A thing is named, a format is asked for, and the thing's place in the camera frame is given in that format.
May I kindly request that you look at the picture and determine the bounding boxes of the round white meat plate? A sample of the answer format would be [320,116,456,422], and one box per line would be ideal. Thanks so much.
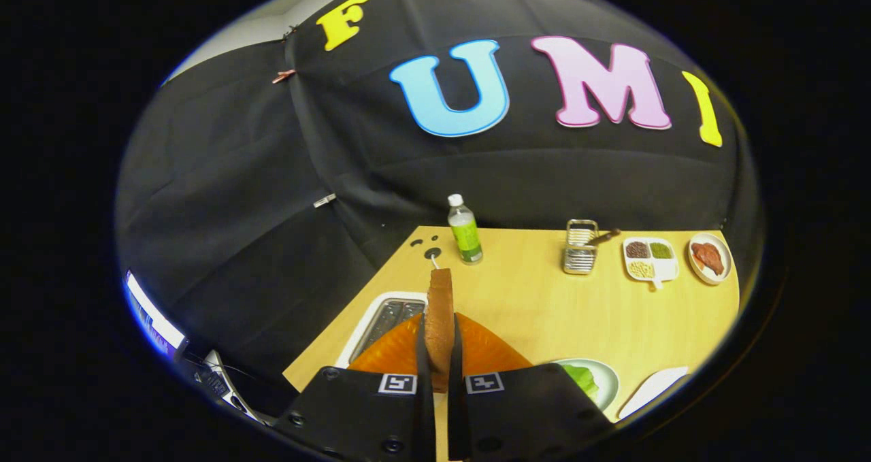
[688,233,733,286]

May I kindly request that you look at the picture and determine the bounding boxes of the lit monitor screen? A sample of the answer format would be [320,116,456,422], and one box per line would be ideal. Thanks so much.
[125,270,188,359]

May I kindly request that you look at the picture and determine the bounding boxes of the black backdrop cloth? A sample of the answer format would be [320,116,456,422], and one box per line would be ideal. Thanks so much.
[116,0,763,395]

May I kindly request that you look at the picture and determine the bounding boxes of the white toaster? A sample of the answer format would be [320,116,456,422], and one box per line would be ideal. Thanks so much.
[335,291,429,369]

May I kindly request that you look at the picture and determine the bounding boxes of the metal wire utensil holder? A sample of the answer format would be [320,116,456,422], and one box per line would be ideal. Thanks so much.
[563,219,599,275]

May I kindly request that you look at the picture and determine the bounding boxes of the green lettuce leaf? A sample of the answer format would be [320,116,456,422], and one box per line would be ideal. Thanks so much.
[561,364,599,401]

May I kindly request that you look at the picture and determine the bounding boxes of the white square plate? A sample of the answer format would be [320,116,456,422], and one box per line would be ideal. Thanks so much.
[618,367,689,420]

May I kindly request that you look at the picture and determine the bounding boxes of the white divided bean dish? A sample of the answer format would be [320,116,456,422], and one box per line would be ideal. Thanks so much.
[622,237,680,291]

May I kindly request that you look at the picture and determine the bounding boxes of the plain bread slice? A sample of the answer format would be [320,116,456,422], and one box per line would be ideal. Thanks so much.
[425,268,455,393]

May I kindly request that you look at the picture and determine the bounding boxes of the grey laptop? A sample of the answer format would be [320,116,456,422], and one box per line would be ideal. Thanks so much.
[194,350,280,425]

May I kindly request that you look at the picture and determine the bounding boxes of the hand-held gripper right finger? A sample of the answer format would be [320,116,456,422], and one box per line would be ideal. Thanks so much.
[446,311,617,462]

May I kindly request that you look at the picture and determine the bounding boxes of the green label drink bottle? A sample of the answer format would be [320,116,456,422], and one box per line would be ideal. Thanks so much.
[447,194,484,265]

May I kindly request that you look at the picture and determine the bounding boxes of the brown meat piece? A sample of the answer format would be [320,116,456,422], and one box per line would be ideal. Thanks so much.
[693,242,725,276]

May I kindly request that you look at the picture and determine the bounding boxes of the pale green round plate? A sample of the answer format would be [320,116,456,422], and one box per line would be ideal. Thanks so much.
[555,358,620,413]

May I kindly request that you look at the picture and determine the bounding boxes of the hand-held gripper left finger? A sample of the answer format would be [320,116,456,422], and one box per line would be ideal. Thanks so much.
[272,311,436,462]

